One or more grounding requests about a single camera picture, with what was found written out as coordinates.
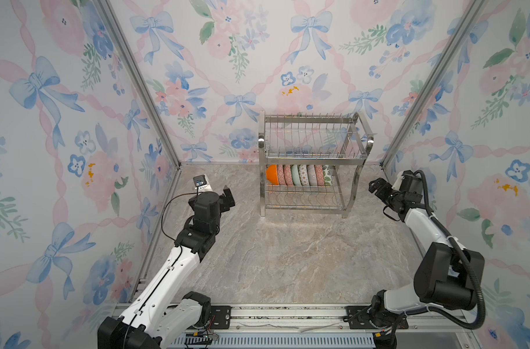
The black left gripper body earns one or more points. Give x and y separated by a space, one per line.
224 206

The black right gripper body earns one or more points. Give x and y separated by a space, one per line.
386 193

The orange white bowl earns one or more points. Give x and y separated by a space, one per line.
272 174

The pink purple bowl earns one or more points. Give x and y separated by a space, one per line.
281 175

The dark patterned bowl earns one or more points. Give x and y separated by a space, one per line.
288 175

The green leaf pattern bowl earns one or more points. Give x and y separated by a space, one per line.
327 176

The pale green celadon bowl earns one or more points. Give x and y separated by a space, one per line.
295 175

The dark speckled bowl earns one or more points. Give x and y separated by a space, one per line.
319 175

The purple glass bowl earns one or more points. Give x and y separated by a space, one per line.
312 177

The stainless steel dish rack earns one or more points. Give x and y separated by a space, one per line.
344 142

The green geometric pattern bowl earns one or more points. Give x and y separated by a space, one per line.
303 175

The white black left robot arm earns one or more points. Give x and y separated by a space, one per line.
150 322

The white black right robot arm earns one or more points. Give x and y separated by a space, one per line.
448 279

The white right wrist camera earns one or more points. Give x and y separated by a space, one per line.
396 179

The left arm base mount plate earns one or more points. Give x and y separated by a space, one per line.
219 317

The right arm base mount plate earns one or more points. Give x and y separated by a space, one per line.
362 318

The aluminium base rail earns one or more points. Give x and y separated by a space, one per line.
321 326

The aluminium corner post left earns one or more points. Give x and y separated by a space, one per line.
118 37

